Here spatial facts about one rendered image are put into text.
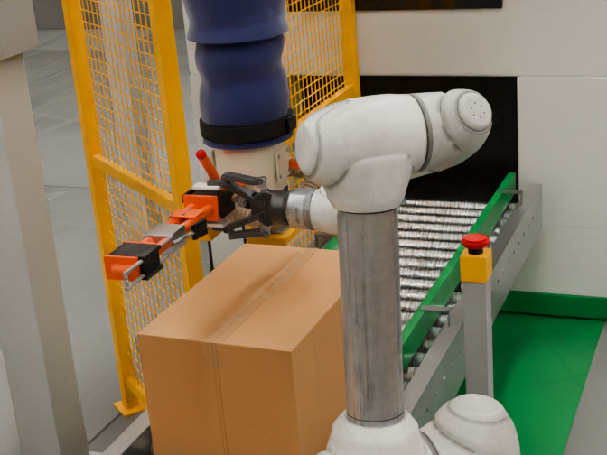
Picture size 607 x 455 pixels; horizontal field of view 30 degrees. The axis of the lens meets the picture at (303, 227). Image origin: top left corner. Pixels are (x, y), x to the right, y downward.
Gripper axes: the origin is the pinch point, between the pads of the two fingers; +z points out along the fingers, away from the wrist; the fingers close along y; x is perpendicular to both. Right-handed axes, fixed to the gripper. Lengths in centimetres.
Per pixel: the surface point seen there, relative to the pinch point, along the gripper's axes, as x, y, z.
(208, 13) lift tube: 14.7, -40.1, 1.6
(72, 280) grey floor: 224, 125, 194
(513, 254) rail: 164, 75, -36
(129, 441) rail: 4, 67, 32
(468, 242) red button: 44, 23, -49
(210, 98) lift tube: 16.7, -20.0, 4.3
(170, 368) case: -4.4, 40.0, 12.5
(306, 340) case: 3.0, 33.3, -19.7
